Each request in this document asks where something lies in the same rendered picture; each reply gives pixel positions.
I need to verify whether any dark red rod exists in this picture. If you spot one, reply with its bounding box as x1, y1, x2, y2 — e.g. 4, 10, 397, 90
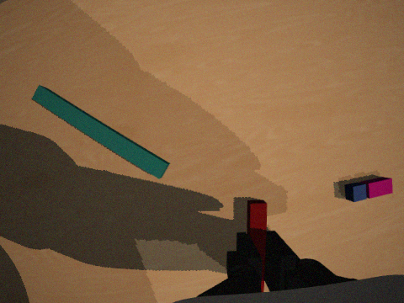
247, 199, 267, 292

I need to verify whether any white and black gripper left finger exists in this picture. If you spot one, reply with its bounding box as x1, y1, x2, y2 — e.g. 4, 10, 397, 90
196, 232, 262, 297

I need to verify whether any turquoise rod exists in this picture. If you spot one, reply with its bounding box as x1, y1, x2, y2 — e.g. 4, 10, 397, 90
32, 85, 170, 179

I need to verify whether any magenta rectangular block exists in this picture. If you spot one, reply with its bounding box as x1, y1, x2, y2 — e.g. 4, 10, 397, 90
360, 177, 393, 199

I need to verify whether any small blue cube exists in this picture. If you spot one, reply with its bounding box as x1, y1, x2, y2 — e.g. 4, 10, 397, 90
344, 183, 367, 202

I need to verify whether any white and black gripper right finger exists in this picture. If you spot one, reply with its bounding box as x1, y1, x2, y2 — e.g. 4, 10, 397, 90
264, 231, 357, 291

